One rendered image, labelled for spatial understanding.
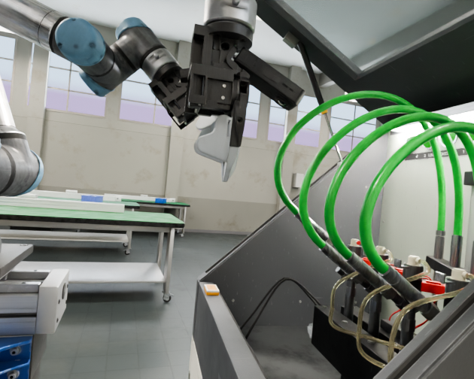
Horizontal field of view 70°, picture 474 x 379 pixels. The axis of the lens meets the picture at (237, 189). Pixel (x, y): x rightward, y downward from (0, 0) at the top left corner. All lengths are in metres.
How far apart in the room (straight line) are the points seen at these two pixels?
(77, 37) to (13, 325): 0.53
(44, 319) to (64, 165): 8.12
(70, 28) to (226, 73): 0.35
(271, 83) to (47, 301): 0.56
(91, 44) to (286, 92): 0.38
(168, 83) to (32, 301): 0.51
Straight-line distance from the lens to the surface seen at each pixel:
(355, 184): 1.08
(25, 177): 0.90
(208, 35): 0.51
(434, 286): 0.60
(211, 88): 0.48
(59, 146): 8.87
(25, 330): 0.78
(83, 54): 0.71
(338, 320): 0.71
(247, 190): 9.31
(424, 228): 1.00
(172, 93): 0.77
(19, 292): 0.78
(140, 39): 0.85
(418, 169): 1.03
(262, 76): 0.51
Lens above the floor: 1.21
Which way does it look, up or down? level
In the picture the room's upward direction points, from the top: 5 degrees clockwise
